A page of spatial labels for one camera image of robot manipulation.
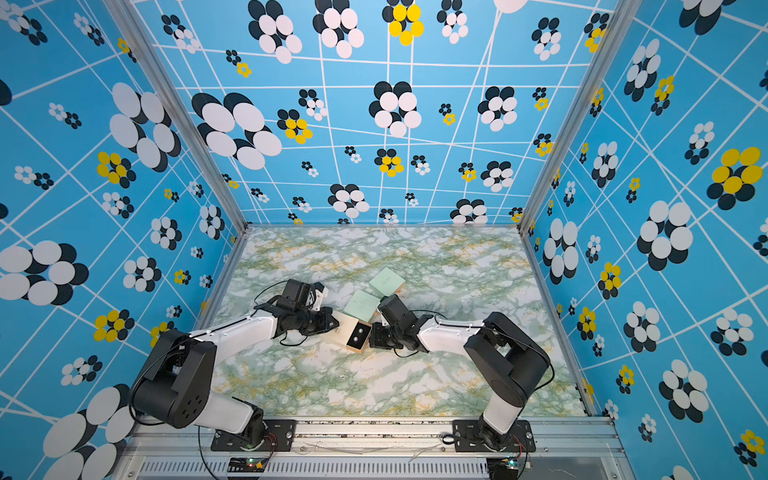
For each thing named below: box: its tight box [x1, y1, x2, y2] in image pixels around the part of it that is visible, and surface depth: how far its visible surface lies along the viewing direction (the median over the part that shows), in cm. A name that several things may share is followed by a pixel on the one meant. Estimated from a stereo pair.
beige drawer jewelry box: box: [323, 311, 372, 354], surface depth 90 cm
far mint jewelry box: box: [369, 267, 406, 297], surface depth 102 cm
